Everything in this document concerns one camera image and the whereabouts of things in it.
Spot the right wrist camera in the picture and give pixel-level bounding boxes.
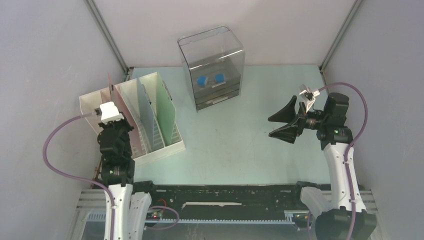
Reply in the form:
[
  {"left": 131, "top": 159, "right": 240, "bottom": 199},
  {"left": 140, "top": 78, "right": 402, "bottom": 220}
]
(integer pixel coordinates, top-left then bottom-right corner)
[{"left": 298, "top": 84, "right": 320, "bottom": 113}]

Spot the white plastic file rack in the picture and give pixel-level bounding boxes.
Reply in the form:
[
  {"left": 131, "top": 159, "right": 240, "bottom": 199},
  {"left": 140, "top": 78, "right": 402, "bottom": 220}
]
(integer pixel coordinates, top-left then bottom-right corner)
[{"left": 79, "top": 72, "right": 186, "bottom": 167}]

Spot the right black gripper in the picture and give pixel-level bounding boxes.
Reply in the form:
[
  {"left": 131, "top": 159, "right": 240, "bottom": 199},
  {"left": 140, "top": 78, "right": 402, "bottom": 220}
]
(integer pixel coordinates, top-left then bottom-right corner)
[{"left": 268, "top": 95, "right": 328, "bottom": 144}]

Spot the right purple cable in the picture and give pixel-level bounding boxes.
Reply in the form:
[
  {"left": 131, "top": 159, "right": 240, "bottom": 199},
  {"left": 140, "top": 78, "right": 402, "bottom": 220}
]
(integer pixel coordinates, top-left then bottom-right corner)
[{"left": 306, "top": 82, "right": 369, "bottom": 240}]

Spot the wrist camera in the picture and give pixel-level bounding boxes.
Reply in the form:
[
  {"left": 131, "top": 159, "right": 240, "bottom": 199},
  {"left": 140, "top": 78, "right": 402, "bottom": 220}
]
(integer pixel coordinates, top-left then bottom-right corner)
[
  {"left": 298, "top": 84, "right": 320, "bottom": 113},
  {"left": 94, "top": 101, "right": 125, "bottom": 124}
]

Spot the clear plastic drawer box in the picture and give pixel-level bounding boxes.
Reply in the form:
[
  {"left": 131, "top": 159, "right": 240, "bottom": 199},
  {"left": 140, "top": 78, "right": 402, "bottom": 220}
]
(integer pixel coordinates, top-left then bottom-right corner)
[{"left": 177, "top": 25, "right": 246, "bottom": 111}]

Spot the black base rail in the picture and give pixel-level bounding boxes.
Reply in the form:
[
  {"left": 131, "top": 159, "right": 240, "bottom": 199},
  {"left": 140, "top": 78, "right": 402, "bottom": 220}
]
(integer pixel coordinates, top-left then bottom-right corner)
[{"left": 133, "top": 181, "right": 308, "bottom": 223}]

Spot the green clipboard metal clip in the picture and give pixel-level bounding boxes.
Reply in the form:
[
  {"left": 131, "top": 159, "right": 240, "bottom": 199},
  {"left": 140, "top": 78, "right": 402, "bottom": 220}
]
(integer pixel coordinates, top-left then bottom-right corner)
[{"left": 165, "top": 86, "right": 173, "bottom": 101}]

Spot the pink clipboard sheet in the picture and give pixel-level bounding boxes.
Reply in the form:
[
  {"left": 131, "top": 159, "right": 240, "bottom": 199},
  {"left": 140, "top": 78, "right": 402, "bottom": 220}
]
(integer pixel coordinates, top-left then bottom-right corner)
[{"left": 107, "top": 73, "right": 143, "bottom": 158}]

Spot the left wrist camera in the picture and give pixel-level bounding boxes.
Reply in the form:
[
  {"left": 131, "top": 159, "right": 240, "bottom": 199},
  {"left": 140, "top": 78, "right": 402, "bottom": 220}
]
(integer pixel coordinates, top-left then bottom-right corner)
[{"left": 94, "top": 101, "right": 125, "bottom": 124}]

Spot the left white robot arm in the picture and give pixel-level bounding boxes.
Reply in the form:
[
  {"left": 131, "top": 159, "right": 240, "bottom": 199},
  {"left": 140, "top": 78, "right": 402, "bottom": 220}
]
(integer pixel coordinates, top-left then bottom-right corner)
[{"left": 97, "top": 119, "right": 158, "bottom": 240}]

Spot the blue eraser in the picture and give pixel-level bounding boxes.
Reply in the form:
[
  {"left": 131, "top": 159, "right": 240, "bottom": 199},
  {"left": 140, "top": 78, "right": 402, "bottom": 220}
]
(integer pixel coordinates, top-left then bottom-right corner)
[
  {"left": 214, "top": 73, "right": 225, "bottom": 84},
  {"left": 196, "top": 75, "right": 208, "bottom": 88}
]

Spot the blue clipboard sheet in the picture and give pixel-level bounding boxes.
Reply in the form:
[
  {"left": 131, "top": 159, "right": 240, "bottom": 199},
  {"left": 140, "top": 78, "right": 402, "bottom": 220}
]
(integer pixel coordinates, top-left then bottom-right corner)
[{"left": 136, "top": 77, "right": 155, "bottom": 152}]

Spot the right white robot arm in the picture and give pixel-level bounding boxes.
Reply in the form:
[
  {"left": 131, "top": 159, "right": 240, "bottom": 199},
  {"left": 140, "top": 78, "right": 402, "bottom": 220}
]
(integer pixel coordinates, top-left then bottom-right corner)
[{"left": 267, "top": 92, "right": 377, "bottom": 240}]

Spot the green clipboard sheet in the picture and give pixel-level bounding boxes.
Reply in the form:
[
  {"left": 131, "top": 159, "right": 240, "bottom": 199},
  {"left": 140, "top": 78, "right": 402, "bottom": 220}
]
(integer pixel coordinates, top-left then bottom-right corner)
[{"left": 156, "top": 79, "right": 176, "bottom": 146}]

